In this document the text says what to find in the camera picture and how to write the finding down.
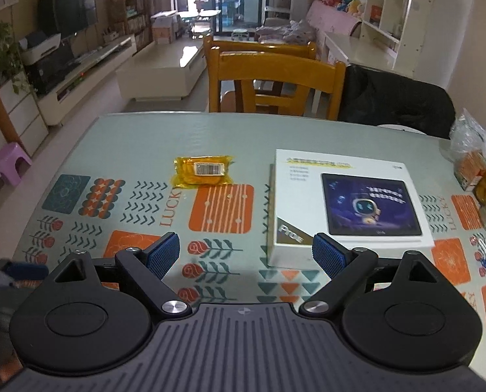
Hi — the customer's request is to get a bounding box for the white tablet product box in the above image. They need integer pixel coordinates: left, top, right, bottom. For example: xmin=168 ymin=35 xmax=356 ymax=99
xmin=268 ymin=150 xmax=434 ymax=269

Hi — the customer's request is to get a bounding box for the yellow snack packet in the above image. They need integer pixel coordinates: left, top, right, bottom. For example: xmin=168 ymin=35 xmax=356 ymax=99
xmin=171 ymin=156 xmax=233 ymax=188

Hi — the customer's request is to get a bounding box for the purple plastic stool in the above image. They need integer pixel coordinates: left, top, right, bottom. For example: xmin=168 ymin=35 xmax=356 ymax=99
xmin=0 ymin=142 xmax=32 ymax=187

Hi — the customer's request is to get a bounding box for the orange snack carton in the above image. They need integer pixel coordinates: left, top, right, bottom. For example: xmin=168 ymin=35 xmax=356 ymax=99
xmin=453 ymin=151 xmax=486 ymax=192

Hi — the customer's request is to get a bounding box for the black jacket on chair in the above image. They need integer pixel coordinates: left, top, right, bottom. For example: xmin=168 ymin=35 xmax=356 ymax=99
xmin=337 ymin=65 xmax=455 ymax=139

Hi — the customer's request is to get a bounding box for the white tv cabinet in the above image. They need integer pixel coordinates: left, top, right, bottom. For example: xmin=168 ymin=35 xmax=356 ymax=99
xmin=38 ymin=35 xmax=137 ymax=126

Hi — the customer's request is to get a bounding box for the clear plastic snack bag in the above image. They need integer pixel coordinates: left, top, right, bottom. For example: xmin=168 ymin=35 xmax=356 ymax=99
xmin=449 ymin=109 xmax=486 ymax=163

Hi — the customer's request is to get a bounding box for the front wooden chair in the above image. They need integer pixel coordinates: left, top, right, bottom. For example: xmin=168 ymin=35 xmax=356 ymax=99
xmin=208 ymin=46 xmax=346 ymax=121

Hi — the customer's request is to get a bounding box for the wooden chair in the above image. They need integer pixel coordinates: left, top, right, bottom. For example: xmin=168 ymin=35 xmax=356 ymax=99
xmin=203 ymin=36 xmax=317 ymax=60
xmin=208 ymin=46 xmax=346 ymax=121

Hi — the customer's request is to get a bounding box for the white coffee table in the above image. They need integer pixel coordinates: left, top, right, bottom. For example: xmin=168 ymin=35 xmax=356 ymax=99
xmin=116 ymin=38 xmax=206 ymax=101

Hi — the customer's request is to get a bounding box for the green potted plant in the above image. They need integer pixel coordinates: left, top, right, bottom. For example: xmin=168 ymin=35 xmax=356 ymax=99
xmin=0 ymin=21 xmax=29 ymax=94

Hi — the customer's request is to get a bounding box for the rear wooden chair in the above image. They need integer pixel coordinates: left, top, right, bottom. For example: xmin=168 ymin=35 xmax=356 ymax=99
xmin=203 ymin=36 xmax=317 ymax=60

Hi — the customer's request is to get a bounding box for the white printer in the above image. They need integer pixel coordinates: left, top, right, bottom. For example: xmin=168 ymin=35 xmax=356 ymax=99
xmin=18 ymin=31 xmax=61 ymax=66

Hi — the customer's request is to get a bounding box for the white cubby bookshelf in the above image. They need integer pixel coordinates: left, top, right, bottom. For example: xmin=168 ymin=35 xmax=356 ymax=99
xmin=360 ymin=0 xmax=435 ymax=77

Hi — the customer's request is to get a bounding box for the black flat television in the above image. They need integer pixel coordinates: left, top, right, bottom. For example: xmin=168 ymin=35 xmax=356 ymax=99
xmin=38 ymin=0 xmax=98 ymax=40

